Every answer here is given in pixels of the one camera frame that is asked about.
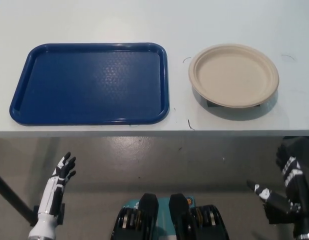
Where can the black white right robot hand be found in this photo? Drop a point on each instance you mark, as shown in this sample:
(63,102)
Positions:
(297,190)

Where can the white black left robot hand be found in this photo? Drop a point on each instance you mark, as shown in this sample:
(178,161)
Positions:
(53,190)

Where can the beige paper plate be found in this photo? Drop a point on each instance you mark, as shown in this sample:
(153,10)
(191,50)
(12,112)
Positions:
(232,75)

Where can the blue plastic tray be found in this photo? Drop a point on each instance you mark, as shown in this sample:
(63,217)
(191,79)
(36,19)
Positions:
(89,82)

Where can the black table leg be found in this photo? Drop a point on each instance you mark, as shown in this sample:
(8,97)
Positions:
(12,195)

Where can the grey perforated plastic basket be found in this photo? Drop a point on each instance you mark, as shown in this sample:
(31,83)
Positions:
(212,103)

